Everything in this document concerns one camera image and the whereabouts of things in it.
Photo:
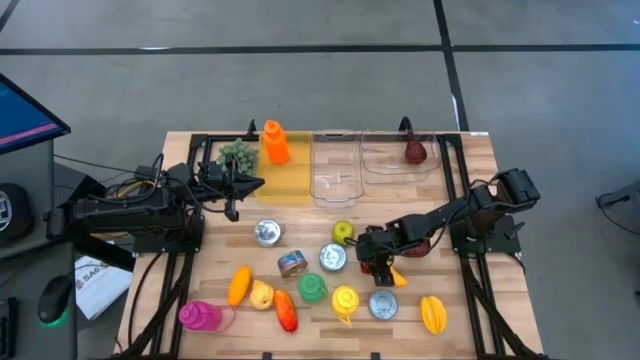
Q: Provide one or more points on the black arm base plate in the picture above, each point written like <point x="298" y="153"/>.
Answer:
<point x="495" y="242"/>
<point x="165" y="245"/>

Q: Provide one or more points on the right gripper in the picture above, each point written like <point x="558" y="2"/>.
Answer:
<point x="382" y="240"/>

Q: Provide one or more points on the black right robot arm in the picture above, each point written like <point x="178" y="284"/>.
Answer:
<point x="450" y="217"/>

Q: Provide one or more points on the black aluminium table frame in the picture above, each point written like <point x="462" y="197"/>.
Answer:
<point x="199" y="138"/>

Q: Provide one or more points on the tin can red label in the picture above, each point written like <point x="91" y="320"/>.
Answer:
<point x="383" y="304"/>

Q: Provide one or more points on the pink plastic bottle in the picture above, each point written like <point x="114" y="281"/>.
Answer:
<point x="200" y="316"/>

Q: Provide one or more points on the black table clamp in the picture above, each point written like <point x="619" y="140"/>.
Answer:
<point x="406" y="125"/>
<point x="252" y="129"/>

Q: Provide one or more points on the green broccoli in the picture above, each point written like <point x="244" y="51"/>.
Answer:
<point x="245" y="152"/>

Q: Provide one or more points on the tin can olive label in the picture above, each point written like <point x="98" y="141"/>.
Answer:
<point x="267" y="233"/>

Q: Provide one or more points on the dark red lumpy fruit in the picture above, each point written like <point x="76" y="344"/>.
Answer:
<point x="422" y="250"/>

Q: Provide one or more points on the yellow translucent plastic bin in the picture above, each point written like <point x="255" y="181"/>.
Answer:
<point x="282" y="185"/>

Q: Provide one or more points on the orange toy mango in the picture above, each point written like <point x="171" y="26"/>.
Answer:
<point x="239" y="286"/>

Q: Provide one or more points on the tin can blue label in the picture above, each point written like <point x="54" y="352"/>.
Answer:
<point x="333" y="257"/>

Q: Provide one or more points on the narrow clear plastic bin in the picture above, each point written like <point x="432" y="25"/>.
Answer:
<point x="337" y="175"/>

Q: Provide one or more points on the small red round fruit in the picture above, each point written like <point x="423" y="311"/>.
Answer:
<point x="366" y="269"/>

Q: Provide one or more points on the black cap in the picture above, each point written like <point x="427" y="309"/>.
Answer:
<point x="15" y="215"/>

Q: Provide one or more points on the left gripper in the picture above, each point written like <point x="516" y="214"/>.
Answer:
<point x="215" y="182"/>

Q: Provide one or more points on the dark red fig-shaped fruit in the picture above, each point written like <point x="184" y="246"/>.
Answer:
<point x="415" y="152"/>

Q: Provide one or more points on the black computer mouse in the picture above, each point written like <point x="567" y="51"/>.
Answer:
<point x="54" y="299"/>

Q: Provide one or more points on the yellow toy banana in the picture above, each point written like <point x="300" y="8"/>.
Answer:
<point x="400" y="280"/>

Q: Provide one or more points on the black power brick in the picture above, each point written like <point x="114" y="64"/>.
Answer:
<point x="145" y="171"/>

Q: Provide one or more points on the green plastic bottle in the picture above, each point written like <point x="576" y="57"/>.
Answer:
<point x="312" y="288"/>

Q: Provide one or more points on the grey operator desk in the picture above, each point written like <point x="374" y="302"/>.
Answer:
<point x="30" y="170"/>

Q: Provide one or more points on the blue screen monitor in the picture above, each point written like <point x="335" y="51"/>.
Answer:
<point x="25" y="120"/>

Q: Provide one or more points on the orange plastic bottle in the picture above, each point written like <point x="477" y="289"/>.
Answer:
<point x="276" y="142"/>

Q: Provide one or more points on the yellow toy pear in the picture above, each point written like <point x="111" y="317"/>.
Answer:
<point x="261" y="295"/>

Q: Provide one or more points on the black keyboard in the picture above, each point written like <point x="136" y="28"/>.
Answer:
<point x="7" y="320"/>

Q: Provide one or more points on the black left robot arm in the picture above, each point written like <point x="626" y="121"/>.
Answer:
<point x="125" y="212"/>

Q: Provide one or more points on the yellow toy starfruit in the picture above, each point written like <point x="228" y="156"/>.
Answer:
<point x="433" y="315"/>

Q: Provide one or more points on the tin can colourful label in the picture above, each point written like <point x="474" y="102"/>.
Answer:
<point x="292" y="264"/>

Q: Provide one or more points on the red-orange oblong toy fruit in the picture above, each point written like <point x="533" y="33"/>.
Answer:
<point x="286" y="311"/>

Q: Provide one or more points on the green toy apple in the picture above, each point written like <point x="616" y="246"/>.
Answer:
<point x="343" y="232"/>

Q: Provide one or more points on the white printed paper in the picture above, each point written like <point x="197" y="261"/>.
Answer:
<point x="100" y="290"/>

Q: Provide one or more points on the wide clear plastic bin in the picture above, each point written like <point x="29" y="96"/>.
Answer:
<point x="385" y="160"/>

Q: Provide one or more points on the yellow plastic bottle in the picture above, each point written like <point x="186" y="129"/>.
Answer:
<point x="345" y="301"/>

